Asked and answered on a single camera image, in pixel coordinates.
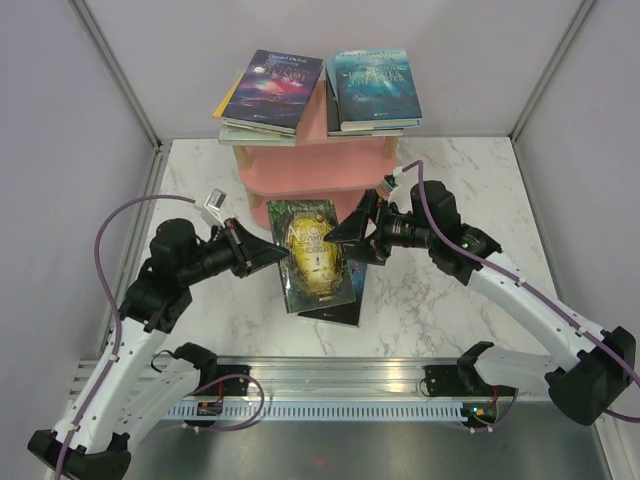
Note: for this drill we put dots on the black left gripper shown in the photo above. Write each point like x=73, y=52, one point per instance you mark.
x=254, y=243

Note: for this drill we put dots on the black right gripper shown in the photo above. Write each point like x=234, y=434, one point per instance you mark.
x=353, y=231

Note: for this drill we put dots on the green gold fantasy book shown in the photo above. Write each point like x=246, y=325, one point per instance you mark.
x=315, y=274

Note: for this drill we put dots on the dark Emily Bronte book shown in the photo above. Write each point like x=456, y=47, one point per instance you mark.
x=347, y=314

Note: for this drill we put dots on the dark Moon and Sixpence book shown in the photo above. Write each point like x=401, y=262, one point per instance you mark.
x=379, y=132

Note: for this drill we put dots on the pale green Great Gatsby book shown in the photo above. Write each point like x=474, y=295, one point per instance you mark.
x=234, y=136

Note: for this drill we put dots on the blue 20000 Leagues book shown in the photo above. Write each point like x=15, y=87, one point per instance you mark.
x=375, y=90

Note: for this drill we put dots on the yellow Little Prince book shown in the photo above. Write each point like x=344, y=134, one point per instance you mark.
x=218, y=112

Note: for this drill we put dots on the light blue book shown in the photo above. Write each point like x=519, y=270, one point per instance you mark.
x=332, y=111

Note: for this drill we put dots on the purple Robinson Crusoe book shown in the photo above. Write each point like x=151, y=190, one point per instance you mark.
x=273, y=92

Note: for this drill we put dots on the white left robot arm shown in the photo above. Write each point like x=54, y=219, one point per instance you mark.
x=96, y=439

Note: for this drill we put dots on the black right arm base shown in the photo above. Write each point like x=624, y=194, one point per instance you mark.
x=485, y=407

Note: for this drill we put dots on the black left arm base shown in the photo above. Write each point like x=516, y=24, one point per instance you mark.
x=220, y=385

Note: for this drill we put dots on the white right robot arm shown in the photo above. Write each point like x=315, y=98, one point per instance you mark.
x=585, y=367

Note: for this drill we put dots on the pink three-tier shelf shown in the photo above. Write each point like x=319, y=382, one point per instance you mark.
x=317, y=166

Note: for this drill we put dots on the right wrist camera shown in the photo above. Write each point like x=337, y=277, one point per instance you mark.
x=390, y=187

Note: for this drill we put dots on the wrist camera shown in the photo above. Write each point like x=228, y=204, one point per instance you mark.
x=212, y=208
x=390, y=187

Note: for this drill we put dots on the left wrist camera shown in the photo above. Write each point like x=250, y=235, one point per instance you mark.
x=212, y=208

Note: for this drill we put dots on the aluminium frame rail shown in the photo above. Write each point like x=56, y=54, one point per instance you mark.
x=302, y=378

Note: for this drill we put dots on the white slotted cable duct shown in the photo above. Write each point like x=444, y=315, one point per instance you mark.
x=376, y=411

